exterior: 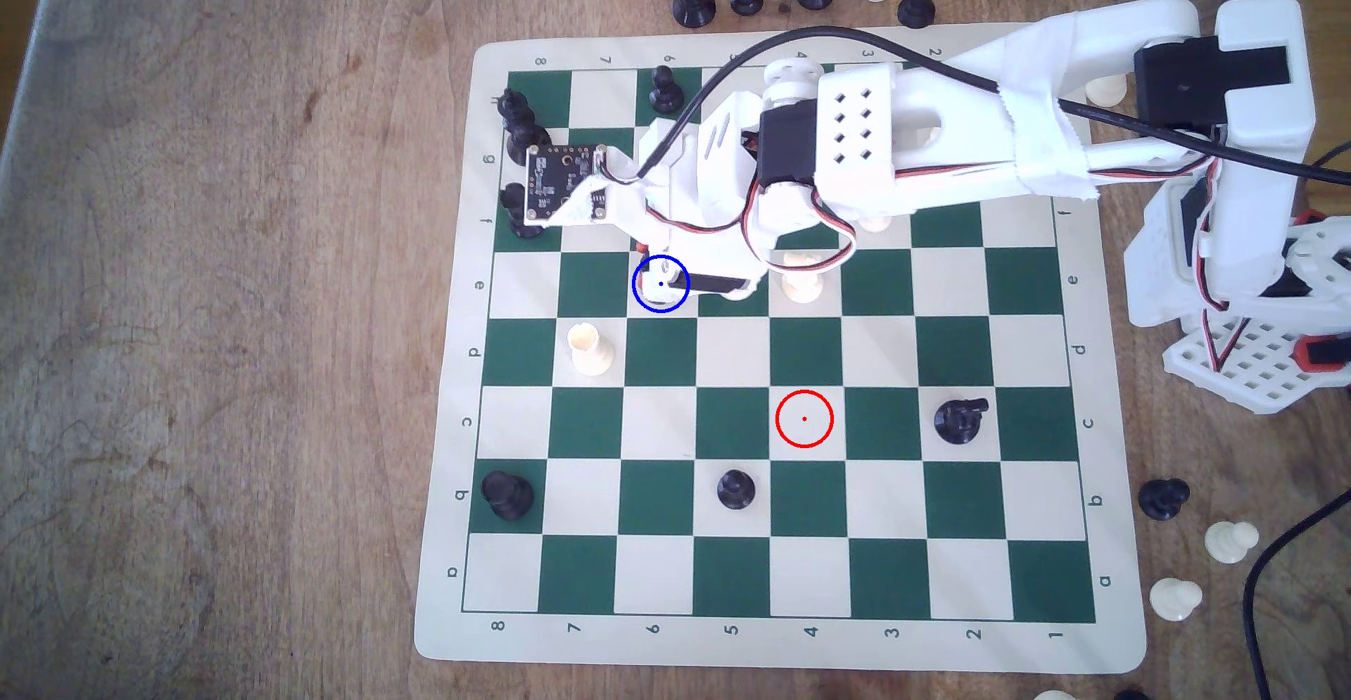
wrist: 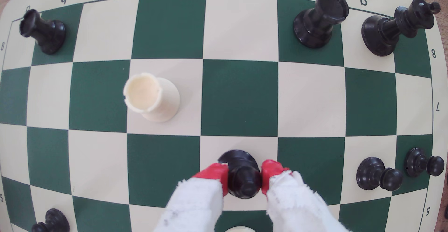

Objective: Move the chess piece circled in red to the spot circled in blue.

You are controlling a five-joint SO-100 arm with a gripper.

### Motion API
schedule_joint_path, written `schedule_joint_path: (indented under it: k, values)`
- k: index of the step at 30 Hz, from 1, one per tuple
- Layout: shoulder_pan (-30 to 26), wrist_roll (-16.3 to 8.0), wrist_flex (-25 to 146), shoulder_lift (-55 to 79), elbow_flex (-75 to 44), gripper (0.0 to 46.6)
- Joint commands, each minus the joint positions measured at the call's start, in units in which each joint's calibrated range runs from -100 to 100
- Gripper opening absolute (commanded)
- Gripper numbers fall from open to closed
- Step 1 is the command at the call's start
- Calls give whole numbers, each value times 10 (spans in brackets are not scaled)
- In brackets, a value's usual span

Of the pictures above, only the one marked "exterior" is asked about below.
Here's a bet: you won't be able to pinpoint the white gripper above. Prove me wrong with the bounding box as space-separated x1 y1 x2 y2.
549 93 848 305

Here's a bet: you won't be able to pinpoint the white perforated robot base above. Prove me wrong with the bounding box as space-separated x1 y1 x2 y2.
1161 314 1351 414

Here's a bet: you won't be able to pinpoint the green and cream chess mat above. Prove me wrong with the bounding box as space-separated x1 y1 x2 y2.
414 23 1148 676

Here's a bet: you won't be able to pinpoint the black rook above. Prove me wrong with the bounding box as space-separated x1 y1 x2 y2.
480 470 535 522

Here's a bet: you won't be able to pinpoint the white tape wrap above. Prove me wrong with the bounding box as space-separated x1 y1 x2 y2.
997 16 1101 201

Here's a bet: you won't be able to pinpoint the red black base part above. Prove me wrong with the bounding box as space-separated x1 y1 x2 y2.
1296 333 1351 372

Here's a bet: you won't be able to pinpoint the black camera circuit board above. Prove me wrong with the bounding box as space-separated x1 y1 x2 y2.
524 143 610 229

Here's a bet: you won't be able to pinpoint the black camera cable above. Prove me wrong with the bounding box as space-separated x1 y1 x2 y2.
675 27 1351 186

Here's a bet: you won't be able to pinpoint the red black white servo wires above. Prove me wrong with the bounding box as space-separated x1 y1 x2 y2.
739 135 1226 271

